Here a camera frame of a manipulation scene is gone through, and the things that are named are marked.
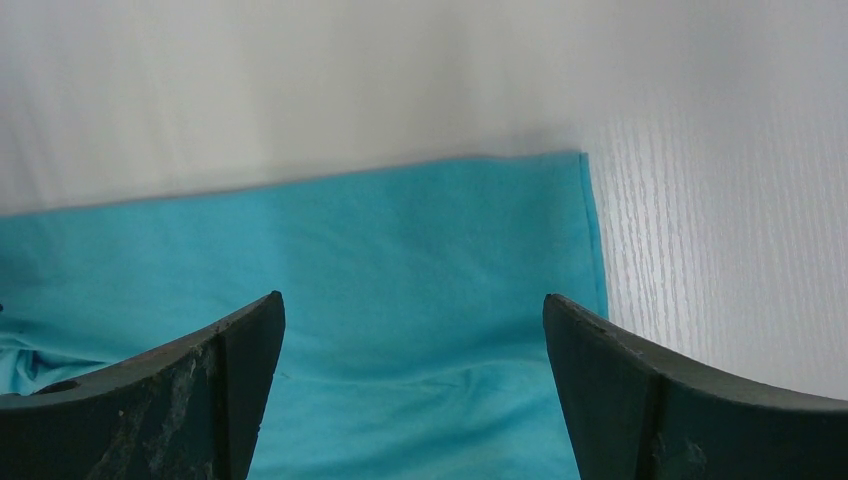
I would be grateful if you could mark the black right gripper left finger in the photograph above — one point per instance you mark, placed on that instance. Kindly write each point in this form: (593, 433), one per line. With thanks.
(188, 409)

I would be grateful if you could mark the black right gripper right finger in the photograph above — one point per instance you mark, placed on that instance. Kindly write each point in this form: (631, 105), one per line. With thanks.
(637, 410)

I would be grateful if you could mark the turquoise t-shirt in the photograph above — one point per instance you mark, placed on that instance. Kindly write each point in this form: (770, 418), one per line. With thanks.
(414, 346)

